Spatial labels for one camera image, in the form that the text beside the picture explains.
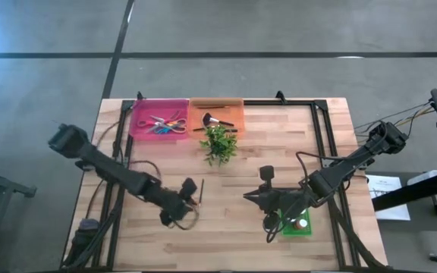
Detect green plastic basket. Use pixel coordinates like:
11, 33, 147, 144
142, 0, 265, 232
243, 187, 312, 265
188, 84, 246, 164
281, 207, 313, 237

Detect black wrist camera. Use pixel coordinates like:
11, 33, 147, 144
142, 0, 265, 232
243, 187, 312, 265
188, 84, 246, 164
179, 177, 199, 201
259, 165, 275, 183

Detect black cable sleeve bundle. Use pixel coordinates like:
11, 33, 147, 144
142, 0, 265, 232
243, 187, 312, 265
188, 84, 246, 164
63, 218, 102, 268

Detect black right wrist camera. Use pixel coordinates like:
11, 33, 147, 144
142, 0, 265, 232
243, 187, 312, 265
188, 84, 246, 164
259, 165, 275, 183

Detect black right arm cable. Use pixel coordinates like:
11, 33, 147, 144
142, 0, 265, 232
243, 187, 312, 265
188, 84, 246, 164
296, 151, 343, 187

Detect red scissors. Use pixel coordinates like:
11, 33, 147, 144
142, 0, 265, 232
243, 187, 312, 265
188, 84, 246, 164
136, 115, 168, 130

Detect black right gripper cable loop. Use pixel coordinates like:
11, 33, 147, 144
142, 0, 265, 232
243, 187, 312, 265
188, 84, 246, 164
265, 214, 281, 244

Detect blue scissors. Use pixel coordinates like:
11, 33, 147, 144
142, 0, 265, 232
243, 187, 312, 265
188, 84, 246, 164
156, 111, 182, 135

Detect pink plastic tray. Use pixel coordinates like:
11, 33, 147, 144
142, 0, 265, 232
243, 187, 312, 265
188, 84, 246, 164
129, 97, 191, 141

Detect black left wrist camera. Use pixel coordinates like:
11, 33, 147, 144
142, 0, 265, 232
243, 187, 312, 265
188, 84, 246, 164
179, 177, 199, 201

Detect brown left gripper cable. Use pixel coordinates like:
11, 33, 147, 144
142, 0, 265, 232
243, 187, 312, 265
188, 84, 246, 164
169, 206, 201, 231

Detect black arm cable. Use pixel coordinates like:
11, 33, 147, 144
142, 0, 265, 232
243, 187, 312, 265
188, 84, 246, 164
296, 151, 343, 187
96, 99, 140, 149

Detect black stand beam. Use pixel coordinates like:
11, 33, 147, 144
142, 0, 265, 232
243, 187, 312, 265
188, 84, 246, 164
372, 168, 437, 212

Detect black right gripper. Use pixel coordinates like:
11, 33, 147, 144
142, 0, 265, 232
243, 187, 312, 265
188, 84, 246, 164
242, 188, 315, 229

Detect black fan paintbrush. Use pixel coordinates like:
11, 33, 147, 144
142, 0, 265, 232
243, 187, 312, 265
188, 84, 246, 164
201, 111, 236, 128

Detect white plastic box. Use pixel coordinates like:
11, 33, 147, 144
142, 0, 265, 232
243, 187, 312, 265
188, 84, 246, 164
407, 169, 437, 187

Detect orange plastic tray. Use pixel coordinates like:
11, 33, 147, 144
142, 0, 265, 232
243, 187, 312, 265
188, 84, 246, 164
186, 97, 247, 140

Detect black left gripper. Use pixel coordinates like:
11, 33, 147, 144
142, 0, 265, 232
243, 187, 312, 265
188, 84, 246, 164
151, 185, 200, 228

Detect green plant in white pot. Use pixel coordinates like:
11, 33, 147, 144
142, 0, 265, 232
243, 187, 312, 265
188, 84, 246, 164
198, 124, 239, 168

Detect cable bundle to cart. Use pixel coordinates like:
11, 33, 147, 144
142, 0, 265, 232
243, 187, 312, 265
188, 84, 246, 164
354, 99, 435, 137

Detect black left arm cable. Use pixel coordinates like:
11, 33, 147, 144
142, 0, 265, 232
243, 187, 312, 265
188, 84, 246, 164
96, 99, 140, 149

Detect black aluminium table frame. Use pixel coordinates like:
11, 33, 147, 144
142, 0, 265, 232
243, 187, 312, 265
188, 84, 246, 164
89, 98, 390, 271

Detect white paper sheet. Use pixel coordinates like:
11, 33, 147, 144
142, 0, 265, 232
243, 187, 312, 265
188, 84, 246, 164
365, 173, 412, 222

